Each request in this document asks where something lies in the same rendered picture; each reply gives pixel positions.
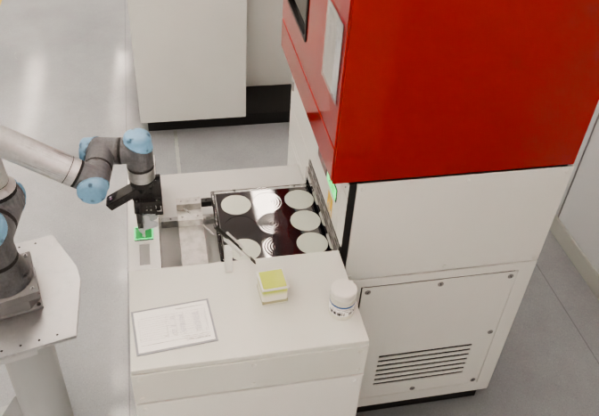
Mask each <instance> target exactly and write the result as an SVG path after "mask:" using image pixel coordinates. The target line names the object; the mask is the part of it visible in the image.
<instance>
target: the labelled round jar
mask: <svg viewBox="0 0 599 416"><path fill-rule="evenodd" d="M356 297H357V285H356V284H355V283H354V282H353V281H350V280H347V279H339V280H336V281H334V282H333V284H332V287H331V295H330V301H329V308H328V311H329V314H330V316H331V317H333V318H334V319H336V320H340V321H345V320H348V319H349V318H350V317H352V315H353V313H354V309H355V303H356Z"/></svg>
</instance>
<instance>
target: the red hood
mask: <svg viewBox="0 0 599 416"><path fill-rule="evenodd" d="M281 45H282V48H283V52H284V54H285V57H286V60H287V62H288V64H289V67H290V70H291V73H292V76H293V79H294V81H295V84H296V87H297V89H298V91H299V96H300V99H301V100H302V103H303V106H304V109H305V111H306V113H307V116H308V120H309V123H310V125H311V128H312V130H313V133H314V136H315V138H316V142H317V145H318V148H319V150H320V152H321V155H322V158H323V160H324V164H325V167H326V169H327V172H328V175H329V177H330V179H331V181H332V183H333V184H344V183H354V182H365V181H376V180H387V179H398V178H408V177H420V176H431V175H452V174H462V173H473V172H484V171H495V170H506V169H516V168H527V167H548V166H560V165H570V164H574V162H575V160H576V157H577V155H578V151H579V149H580V146H581V144H582V142H583V140H584V137H585V135H586V132H587V129H588V126H589V124H590V121H591V119H592V117H593V115H594V112H595V108H596V105H597V103H598V101H599V0H283V22H282V43H281Z"/></svg>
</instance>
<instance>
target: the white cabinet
mask: <svg viewBox="0 0 599 416"><path fill-rule="evenodd" d="M363 377H364V373H358V374H351V375H345V376H338V377H331V378H325V379H312V380H306V381H299V382H292V383H286V384H279V385H273V386H266V387H254V388H247V389H240V390H234V391H227V392H220V393H214V394H207V395H200V396H188V397H181V398H175V399H168V400H162V401H155V402H149V403H142V404H135V408H136V413H137V416H356V413H357V405H358V399H359V395H360V390H361V386H362V381H363Z"/></svg>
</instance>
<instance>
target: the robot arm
mask: <svg viewBox="0 0 599 416"><path fill-rule="evenodd" d="M78 155H79V159H78V158H76V157H74V156H71V155H69V154H68V153H66V152H63V151H60V150H57V149H55V148H54V147H52V146H49V145H47V144H45V143H41V142H40V141H38V140H35V139H33V138H31V137H28V136H26V135H24V134H21V133H19V132H17V131H14V130H12V129H11V128H9V127H6V126H3V125H0V299H3V298H9V297H12V296H14V295H16V294H18V293H20V292H21V291H23V290H24V289H25V288H26V287H27V286H28V285H29V283H30V281H31V279H32V275H33V272H32V269H31V266H30V264H29V261H28V260H27V259H26V258H24V257H23V256H22V255H21V254H20V253H19V252H18V250H17V249H16V246H15V244H14V241H13V238H14V234H15V233H16V229H17V226H18V223H19V221H20V218H21V213H22V211H23V209H24V208H25V205H26V198H27V194H26V191H25V189H24V187H23V186H22V184H21V183H20V182H18V183H17V182H16V180H15V179H14V178H13V177H11V176H10V175H7V173H6V170H5V168H4V163H3V161H2V159H5V160H8V161H10V162H12V163H14V164H16V165H19V166H21V167H25V168H26V169H29V170H31V171H34V172H36V173H39V174H40V175H44V176H46V177H49V178H51V179H53V180H55V181H57V182H60V183H62V184H66V185H68V186H70V187H72V188H74V189H77V195H78V197H79V198H80V199H81V200H82V201H83V202H85V203H88V204H97V203H100V202H102V201H103V200H104V199H105V198H106V195H107V191H108V190H109V188H110V180H111V172H112V169H113V165H122V164H127V174H128V180H129V182H130V184H128V185H126V186H124V187H123V188H121V189H119V190H117V191H116V192H114V193H112V194H111V195H109V196H107V198H106V207H108V208H109V209H110V210H111V211H112V210H113V209H115V208H118V207H120V206H121V205H123V204H125V203H127V202H128V201H130V200H133V201H134V209H135V215H136V220H137V226H138V230H139V232H140V233H141V234H144V231H145V230H148V229H152V228H154V227H157V226H158V225H159V224H158V222H156V221H152V220H155V219H157V218H158V215H163V207H162V194H161V185H160V174H157V175H155V168H154V160H153V145H152V138H151V135H150V133H149V132H148V131H147V130H145V129H142V128H134V129H129V130H127V131H126V132H125V133H124V135H123V137H98V136H94V137H84V138H82V139H81V140H80V142H79V148H78ZM160 206H161V208H160ZM158 210H161V211H158Z"/></svg>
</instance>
